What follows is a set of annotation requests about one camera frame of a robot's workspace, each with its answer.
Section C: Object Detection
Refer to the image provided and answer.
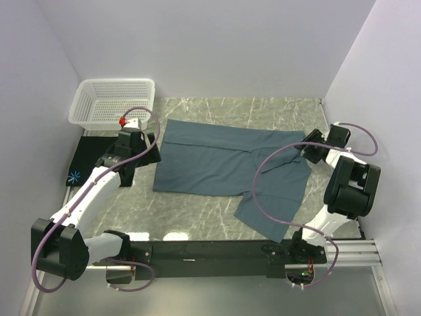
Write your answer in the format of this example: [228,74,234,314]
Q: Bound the blue-grey t-shirt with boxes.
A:
[153,120,311,242]

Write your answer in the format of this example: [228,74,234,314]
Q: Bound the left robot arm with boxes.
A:
[31,128,161,280]

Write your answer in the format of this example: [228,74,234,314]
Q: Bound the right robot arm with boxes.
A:
[288,122,381,263]

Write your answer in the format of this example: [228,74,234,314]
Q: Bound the folded black t-shirt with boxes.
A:
[65,136,117,187]

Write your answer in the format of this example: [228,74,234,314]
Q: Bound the white plastic basket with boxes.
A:
[68,78,155,131]

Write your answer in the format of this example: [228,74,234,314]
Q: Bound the black base beam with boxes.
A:
[91,239,330,286]

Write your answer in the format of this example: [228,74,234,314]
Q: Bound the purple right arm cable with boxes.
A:
[251,122,378,290]

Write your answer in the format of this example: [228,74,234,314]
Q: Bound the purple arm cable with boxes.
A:
[251,122,378,290]
[32,107,161,293]

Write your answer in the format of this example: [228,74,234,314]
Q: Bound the aluminium rail frame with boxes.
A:
[19,98,392,316]

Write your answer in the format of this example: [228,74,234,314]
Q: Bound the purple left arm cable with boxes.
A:
[32,107,161,293]

